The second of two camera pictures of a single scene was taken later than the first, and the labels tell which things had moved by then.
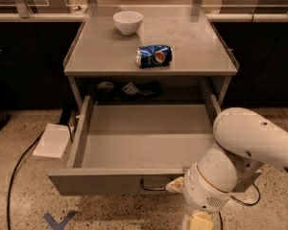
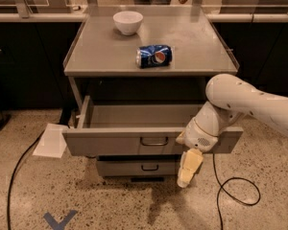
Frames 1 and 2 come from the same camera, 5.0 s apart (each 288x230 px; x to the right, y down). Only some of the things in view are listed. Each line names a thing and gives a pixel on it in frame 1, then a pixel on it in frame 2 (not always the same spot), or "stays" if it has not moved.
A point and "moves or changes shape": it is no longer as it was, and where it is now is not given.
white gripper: (200, 190) → (198, 137)
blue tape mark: (55, 225) stays
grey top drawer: (134, 149) moves or changes shape
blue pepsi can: (154, 57) stays
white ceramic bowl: (128, 22) stays
